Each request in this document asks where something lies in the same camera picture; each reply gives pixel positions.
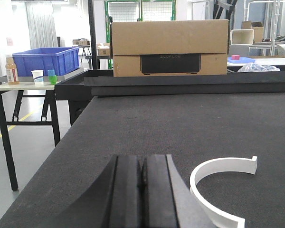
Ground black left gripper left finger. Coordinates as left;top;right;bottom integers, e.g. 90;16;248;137
104;155;142;228

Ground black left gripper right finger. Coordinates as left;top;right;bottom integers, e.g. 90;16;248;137
142;154;214;228

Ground white curved PVC pipe clamp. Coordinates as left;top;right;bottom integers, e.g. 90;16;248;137
190;156;257;228

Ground white folding side table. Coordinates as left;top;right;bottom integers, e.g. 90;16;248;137
0;67;85;192

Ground green and blue cups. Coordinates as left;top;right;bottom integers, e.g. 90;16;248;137
47;69;57;85

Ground white paper cup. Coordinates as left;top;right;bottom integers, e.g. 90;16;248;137
31;70;44;85

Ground blue plastic crate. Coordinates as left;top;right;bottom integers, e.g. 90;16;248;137
12;47;79;76

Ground orange drink bottle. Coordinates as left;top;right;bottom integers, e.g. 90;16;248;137
5;55;19;85

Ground large cardboard box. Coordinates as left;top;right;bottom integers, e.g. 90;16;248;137
111;19;229;77

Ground crumpled clear plastic bag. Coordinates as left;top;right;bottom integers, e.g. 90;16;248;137
237;63;281;73

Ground pink tape roll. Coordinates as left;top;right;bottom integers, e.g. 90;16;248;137
231;55;240;60

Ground light blue tray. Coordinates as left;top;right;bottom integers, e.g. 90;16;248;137
228;57;255;64

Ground small background cardboard box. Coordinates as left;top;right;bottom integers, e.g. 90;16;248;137
241;20;264;43

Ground white rectangular duct piece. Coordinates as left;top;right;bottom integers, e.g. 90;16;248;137
230;29;254;45

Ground black vertical post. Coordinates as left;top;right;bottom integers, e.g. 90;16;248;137
88;0;98;70

